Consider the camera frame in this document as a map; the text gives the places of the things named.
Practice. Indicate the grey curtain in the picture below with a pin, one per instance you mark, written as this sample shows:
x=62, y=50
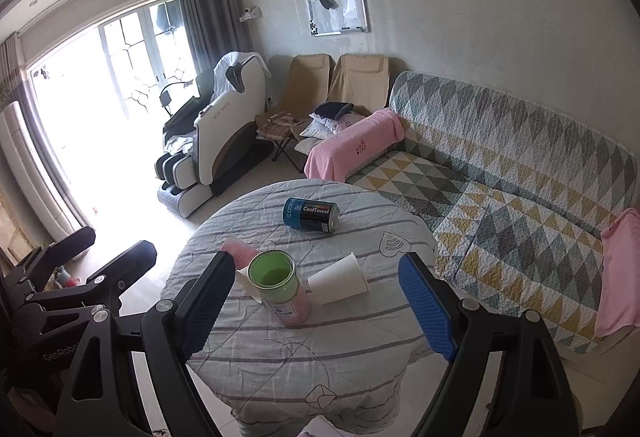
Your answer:
x=30, y=127
x=210, y=7

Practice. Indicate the dark folded cloth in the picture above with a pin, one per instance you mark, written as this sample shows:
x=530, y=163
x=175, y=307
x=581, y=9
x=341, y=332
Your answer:
x=334, y=110

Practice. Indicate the striped grey tablecloth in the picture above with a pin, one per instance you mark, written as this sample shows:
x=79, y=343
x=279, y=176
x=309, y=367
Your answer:
x=320, y=367

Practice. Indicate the pink towel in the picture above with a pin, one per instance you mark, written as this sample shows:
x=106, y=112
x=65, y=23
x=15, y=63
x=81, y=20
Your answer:
x=350, y=144

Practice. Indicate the black whiteboard eraser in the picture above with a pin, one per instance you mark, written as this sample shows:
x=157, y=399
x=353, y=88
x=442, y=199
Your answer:
x=329, y=2

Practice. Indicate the plaid folded cloth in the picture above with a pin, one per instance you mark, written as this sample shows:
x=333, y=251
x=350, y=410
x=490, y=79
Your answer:
x=277, y=124

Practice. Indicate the sofa with triangle-patterned cover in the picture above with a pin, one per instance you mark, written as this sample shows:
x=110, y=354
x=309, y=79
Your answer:
x=500, y=177

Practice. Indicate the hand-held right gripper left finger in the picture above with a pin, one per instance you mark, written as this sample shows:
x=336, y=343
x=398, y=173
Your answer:
x=206, y=311

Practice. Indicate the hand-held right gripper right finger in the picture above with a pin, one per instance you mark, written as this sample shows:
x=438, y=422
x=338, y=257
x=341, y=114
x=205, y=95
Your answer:
x=426, y=308

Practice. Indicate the glass balcony door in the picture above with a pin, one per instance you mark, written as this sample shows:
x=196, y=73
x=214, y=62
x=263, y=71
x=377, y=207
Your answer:
x=125, y=92

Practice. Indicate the white wall socket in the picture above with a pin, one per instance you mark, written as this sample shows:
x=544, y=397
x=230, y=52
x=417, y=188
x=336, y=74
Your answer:
x=251, y=14

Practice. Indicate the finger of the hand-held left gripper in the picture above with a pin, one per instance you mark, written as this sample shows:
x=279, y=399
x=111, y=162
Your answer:
x=132, y=259
x=70, y=244

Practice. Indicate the beige folding chair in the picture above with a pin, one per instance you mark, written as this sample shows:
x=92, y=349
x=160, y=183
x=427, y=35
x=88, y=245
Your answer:
x=357, y=79
x=305, y=82

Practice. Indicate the blue and black can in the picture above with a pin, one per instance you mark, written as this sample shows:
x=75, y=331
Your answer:
x=312, y=215

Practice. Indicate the pink cloth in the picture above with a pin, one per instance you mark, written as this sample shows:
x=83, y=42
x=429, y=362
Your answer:
x=620, y=277

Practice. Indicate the pink cup with green inside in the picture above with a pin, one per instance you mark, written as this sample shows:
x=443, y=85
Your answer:
x=282, y=289

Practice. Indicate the white massage chair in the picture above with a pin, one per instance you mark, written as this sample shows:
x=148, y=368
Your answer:
x=227, y=132

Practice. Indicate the white pillow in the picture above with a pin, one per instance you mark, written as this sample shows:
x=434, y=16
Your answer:
x=325, y=127

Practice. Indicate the wall whiteboard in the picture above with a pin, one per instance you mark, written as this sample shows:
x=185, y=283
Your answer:
x=334, y=6

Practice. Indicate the white paper cup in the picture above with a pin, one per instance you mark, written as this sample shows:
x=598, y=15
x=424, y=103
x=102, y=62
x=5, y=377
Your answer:
x=336, y=281
x=246, y=284

